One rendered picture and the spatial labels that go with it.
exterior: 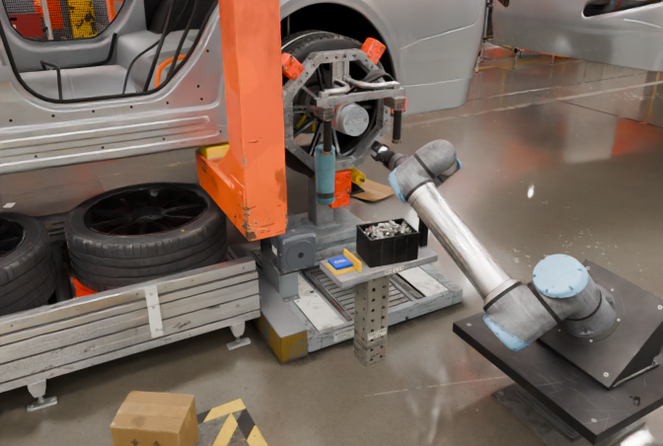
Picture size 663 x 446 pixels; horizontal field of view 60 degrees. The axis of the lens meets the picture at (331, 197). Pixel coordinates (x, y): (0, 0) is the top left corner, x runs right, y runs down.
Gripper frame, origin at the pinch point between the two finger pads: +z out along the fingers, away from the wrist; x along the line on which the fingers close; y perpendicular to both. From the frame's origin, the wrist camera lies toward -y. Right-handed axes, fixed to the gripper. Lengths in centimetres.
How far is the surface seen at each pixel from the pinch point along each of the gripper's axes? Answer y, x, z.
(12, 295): -97, -131, -20
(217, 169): -59, -53, -5
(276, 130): -69, -26, -44
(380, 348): 14, -67, -72
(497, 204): 125, 35, 24
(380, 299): -3, -51, -72
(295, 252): -18, -60, -30
